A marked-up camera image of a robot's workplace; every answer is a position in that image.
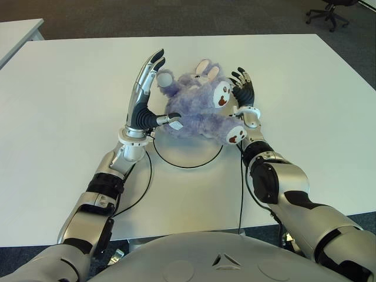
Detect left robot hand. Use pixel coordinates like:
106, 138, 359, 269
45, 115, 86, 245
125, 48, 182, 132

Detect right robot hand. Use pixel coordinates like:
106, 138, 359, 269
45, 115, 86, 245
230, 67, 256, 109

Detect purple plush bunny doll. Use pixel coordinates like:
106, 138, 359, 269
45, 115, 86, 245
156, 59, 248, 146

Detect white plate with black rim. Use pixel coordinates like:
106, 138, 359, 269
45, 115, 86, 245
153, 96, 240, 169

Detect black office chair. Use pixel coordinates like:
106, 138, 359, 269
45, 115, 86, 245
305, 0, 360, 33

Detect silver table base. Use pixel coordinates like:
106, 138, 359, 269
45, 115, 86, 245
126, 227, 247, 253

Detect grey side table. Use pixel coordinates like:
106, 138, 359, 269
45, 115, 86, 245
0, 18, 45, 71

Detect grey robot torso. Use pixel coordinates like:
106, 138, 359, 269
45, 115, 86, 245
88, 231, 350, 282

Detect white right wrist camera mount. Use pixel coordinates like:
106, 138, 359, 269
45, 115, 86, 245
229, 106, 261, 119

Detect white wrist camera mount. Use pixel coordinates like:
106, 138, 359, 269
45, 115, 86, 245
229, 106, 261, 119
117, 126, 156, 146

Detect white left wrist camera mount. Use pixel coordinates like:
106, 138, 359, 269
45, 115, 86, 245
117, 126, 156, 146

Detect black left wrist camera cable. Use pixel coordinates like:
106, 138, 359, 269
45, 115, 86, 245
113, 152, 153, 220

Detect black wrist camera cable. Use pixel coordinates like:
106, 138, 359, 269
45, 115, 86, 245
237, 140, 244, 233
113, 152, 153, 220

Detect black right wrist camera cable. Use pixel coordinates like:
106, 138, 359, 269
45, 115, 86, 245
237, 140, 244, 233

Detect black right forearm cable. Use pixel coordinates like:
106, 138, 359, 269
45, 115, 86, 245
240, 152, 274, 213

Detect silver metal floor bracket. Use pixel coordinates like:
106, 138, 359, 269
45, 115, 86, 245
110, 249, 126, 264

